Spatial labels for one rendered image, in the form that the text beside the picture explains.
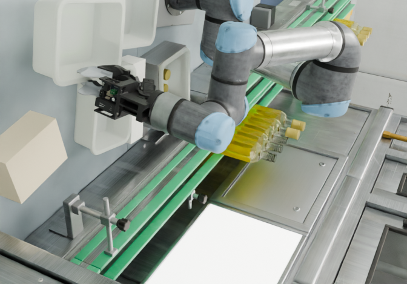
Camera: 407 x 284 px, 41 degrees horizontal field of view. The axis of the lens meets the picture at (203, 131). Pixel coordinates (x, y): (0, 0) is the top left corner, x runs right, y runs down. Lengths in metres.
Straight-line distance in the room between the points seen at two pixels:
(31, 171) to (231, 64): 0.50
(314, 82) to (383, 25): 6.53
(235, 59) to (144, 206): 0.60
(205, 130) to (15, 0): 0.49
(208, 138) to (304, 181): 0.94
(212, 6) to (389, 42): 6.42
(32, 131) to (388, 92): 7.27
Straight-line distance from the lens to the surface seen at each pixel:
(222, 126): 0.99
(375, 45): 8.00
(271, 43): 1.11
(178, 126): 1.01
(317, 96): 1.38
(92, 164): 1.55
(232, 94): 1.06
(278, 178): 1.90
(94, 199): 1.50
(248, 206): 1.75
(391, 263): 1.73
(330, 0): 2.86
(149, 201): 1.51
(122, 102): 1.06
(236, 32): 1.03
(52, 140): 1.26
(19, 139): 1.22
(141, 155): 1.65
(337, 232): 1.73
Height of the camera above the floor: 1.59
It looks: 23 degrees down
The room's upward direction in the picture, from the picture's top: 106 degrees clockwise
